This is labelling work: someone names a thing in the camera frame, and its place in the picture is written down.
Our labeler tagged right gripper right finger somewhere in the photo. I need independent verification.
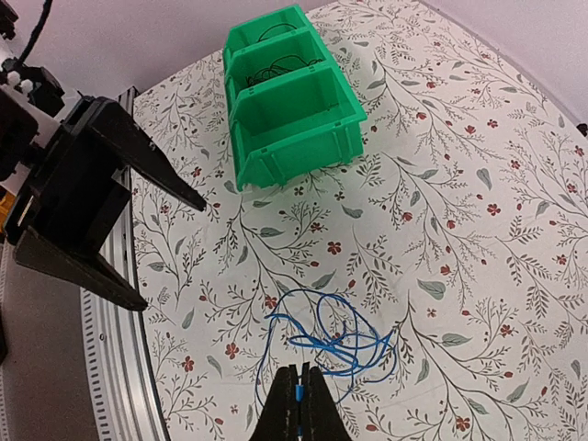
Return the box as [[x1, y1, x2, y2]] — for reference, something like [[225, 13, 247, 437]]
[[299, 363, 351, 441]]

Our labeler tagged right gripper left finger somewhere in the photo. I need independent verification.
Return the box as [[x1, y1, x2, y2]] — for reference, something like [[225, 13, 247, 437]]
[[250, 365, 299, 441]]

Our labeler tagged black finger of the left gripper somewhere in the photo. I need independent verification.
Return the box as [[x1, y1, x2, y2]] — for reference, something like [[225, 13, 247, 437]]
[[14, 228, 148, 311], [89, 98, 207, 211]]

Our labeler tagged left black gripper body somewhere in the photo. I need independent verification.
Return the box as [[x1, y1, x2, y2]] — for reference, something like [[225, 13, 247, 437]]
[[1, 71, 133, 262]]

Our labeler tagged blue cable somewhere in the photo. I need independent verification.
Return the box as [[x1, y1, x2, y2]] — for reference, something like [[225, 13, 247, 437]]
[[254, 288, 400, 441]]

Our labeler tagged grey cable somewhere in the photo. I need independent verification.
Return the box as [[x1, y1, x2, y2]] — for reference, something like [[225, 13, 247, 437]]
[[256, 22, 298, 40]]

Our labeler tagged black cable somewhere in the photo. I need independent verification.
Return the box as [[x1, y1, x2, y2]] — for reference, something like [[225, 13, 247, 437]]
[[245, 53, 318, 86]]

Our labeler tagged green plastic divided bin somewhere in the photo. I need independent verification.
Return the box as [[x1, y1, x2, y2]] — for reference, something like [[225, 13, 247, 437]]
[[222, 5, 367, 190]]

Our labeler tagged floral patterned table mat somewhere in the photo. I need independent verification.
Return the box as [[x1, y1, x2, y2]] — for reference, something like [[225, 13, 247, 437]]
[[133, 1, 587, 440]]

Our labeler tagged left arm black hose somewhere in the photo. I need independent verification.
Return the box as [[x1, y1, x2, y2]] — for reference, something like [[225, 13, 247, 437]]
[[16, 0, 54, 65]]

